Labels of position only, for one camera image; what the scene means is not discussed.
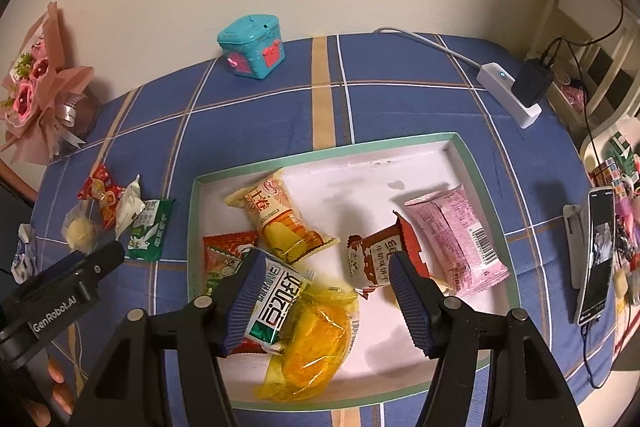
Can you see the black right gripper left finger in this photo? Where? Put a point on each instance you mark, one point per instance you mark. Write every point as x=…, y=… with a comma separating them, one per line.
x=128, y=385

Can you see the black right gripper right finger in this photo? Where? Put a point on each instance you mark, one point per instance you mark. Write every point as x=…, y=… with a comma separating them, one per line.
x=525, y=384

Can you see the clear bag round pastry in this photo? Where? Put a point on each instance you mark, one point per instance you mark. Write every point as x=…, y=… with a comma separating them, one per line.
x=79, y=231

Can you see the green white milk snack packet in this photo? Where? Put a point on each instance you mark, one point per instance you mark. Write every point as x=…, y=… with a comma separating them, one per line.
x=147, y=234

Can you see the pink cake roll packet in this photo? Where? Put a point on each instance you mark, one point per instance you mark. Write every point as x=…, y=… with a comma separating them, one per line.
x=459, y=241

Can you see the large red snack pack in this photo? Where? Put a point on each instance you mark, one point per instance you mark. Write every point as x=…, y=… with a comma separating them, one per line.
x=235, y=270

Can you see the white green barcode snack packet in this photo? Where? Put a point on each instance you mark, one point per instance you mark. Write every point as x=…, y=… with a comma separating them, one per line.
x=281, y=288

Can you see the yellow orange snack bag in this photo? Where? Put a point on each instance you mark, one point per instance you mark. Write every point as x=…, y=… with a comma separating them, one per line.
x=316, y=339

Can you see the brown red snack packet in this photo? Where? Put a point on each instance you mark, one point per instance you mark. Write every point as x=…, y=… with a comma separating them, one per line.
x=368, y=257

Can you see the beige orange cake roll packet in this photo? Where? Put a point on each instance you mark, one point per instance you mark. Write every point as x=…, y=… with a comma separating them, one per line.
x=277, y=220

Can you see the person's left hand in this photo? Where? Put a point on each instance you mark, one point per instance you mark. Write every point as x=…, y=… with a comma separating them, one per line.
x=58, y=399

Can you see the blue white crumpled packet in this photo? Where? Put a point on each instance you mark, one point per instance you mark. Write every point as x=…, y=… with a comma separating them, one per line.
x=24, y=263

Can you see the red candy wrapper snack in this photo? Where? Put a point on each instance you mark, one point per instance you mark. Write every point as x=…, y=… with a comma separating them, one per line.
x=101, y=187

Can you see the white grey snack packet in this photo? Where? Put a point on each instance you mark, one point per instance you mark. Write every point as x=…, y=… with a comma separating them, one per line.
x=129, y=207

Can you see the smartphone on stand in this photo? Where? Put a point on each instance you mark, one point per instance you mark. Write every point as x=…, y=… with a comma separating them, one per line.
x=590, y=231

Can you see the pink flower bouquet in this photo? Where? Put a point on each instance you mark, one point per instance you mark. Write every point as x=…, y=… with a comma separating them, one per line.
x=48, y=108

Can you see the white tray teal rim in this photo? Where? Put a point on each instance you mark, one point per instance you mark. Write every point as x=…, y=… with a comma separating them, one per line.
x=357, y=189

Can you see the white power strip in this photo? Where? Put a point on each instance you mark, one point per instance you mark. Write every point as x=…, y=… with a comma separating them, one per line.
x=499, y=84

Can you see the black power adapter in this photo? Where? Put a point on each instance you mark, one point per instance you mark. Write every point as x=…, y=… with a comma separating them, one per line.
x=532, y=82

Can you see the blue plaid tablecloth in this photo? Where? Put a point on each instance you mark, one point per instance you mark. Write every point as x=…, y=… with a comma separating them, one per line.
x=371, y=87

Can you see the teal pink-doored toy box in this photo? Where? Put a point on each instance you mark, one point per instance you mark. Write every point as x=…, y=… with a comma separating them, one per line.
x=252, y=45

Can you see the white shelf unit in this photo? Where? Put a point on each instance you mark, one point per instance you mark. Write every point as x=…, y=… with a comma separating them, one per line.
x=607, y=55

